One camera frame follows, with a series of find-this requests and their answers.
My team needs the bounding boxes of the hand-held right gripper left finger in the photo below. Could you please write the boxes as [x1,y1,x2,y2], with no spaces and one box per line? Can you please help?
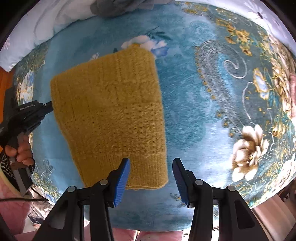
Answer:
[32,158,131,241]

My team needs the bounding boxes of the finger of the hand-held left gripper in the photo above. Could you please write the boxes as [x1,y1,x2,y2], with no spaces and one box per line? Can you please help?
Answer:
[38,101,54,114]

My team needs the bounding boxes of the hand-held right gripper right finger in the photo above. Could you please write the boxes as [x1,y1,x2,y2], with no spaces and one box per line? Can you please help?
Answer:
[173,158,269,241]

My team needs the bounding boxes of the mustard yellow knit sweater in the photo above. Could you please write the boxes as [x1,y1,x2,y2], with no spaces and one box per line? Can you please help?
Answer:
[50,45,168,191]

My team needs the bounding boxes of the person's left forearm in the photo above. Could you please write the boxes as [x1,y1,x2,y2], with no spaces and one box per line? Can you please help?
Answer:
[0,151,23,193]

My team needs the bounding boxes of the person's left hand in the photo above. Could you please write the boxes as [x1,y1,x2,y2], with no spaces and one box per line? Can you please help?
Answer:
[5,133,35,166]

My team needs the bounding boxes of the wooden headboard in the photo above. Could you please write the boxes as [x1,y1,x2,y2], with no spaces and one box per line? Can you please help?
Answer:
[0,66,18,123]

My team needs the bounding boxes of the teal floral blanket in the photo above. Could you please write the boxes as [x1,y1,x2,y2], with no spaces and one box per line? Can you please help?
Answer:
[13,0,296,232]

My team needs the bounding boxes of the light blue floral duvet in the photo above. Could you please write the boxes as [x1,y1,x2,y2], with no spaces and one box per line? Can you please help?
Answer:
[0,0,290,72]

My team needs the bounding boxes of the grey garment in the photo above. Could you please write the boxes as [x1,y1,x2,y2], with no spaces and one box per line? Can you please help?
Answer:
[90,0,153,17]

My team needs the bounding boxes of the pink cloth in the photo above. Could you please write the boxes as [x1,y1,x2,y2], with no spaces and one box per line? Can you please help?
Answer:
[289,74,296,107]

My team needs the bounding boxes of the black cable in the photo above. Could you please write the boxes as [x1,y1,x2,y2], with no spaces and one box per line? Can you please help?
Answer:
[0,185,49,202]

